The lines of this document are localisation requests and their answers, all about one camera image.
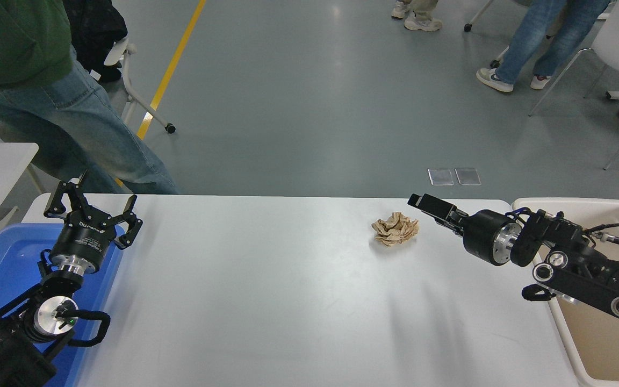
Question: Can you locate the blue plastic tray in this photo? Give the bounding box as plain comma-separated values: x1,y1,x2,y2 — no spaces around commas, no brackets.
0,222,126,387

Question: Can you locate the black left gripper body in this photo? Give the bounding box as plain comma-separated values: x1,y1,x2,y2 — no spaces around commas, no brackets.
51,212,116,264

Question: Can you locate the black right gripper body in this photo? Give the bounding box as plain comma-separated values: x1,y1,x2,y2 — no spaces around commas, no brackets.
464,211,517,266

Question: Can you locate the crumpled tan paper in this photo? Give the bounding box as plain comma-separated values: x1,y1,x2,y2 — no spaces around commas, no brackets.
372,212,420,247

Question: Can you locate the large pale bin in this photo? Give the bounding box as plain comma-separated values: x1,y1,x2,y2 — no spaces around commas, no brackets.
512,198,619,387

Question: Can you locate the black backpack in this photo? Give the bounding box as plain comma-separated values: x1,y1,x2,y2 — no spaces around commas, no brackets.
62,0,128,84

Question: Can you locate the person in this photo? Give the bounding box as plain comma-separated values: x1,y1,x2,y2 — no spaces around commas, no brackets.
391,0,443,31
476,0,611,93
0,0,179,195

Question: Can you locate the white rolling chair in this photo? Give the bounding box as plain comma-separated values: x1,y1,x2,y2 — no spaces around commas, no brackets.
464,0,509,69
103,35,177,134

